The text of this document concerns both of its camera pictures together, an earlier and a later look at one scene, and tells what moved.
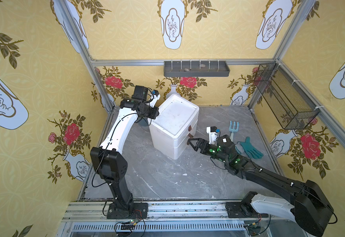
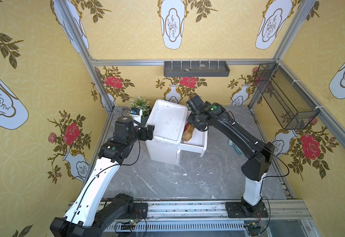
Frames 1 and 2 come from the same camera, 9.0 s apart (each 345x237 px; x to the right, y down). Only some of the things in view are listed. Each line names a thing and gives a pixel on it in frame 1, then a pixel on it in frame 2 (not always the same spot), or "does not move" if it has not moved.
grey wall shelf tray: x=196 y=69 does not move
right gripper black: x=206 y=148 → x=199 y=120
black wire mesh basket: x=289 y=106 does not move
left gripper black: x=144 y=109 → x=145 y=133
